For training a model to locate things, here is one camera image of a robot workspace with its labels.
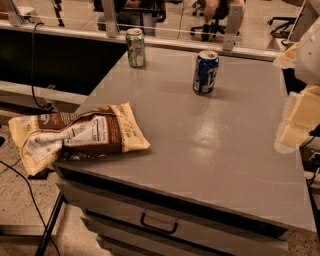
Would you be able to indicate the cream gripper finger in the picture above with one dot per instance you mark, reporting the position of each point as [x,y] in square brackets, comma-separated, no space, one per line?
[287,59]
[300,116]

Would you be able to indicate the blue pepsi can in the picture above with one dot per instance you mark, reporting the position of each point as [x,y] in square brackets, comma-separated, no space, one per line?
[207,63]

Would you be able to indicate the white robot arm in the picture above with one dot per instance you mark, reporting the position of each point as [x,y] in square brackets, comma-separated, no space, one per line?
[307,67]

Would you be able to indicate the green soda can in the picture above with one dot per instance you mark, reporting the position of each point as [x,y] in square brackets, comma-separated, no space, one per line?
[136,47]

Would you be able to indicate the brown chip bag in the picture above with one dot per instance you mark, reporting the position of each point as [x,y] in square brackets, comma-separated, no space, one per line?
[42,139]

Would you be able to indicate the black office chair right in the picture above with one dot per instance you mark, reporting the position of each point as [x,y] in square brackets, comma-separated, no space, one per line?
[281,31]

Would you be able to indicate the black office chair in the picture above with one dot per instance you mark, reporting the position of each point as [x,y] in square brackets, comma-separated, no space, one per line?
[215,27]
[281,31]

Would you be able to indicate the seated person legs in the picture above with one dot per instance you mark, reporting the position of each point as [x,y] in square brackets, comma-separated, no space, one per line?
[210,10]

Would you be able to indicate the grey lower drawer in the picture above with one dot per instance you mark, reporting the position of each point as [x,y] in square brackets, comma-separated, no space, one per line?
[123,240]

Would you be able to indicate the grey drawer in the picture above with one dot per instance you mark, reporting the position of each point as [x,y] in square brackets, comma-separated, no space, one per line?
[191,229]
[123,240]

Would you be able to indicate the grey top drawer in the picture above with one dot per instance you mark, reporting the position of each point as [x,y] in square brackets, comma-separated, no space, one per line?
[191,229]

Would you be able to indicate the black table leg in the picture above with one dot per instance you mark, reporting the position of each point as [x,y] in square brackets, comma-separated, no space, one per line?
[47,234]

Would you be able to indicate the grey metal railing post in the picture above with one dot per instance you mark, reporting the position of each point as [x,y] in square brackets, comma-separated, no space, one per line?
[232,27]
[111,27]

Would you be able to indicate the black drawer handle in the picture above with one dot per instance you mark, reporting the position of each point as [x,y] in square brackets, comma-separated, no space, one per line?
[153,223]

